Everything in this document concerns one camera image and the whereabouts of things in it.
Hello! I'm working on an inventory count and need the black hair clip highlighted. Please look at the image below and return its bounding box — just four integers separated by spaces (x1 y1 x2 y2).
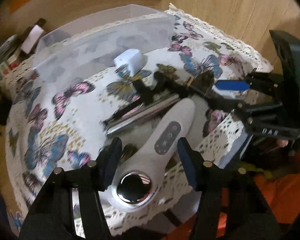
132 70 215 106

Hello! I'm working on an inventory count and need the white handheld massager device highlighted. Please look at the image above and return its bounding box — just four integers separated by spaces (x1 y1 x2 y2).
107 98 196 212

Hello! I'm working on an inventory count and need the white charger plug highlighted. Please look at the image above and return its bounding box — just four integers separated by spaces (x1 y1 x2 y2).
114 49 143 77

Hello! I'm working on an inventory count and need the silver metal clip bar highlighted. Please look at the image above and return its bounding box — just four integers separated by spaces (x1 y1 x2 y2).
104 94 180 137

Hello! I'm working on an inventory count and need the person's hand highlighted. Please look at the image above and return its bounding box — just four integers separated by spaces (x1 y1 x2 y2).
276 139 289 147

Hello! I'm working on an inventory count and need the clear plastic storage box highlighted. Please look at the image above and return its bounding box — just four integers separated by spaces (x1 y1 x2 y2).
32 4 175 85

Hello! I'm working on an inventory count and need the butterfly print lace cloth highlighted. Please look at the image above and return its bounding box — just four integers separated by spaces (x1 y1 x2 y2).
5 5 273 229

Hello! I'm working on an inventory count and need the small white box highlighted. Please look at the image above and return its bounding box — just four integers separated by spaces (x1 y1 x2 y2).
21 24 45 54

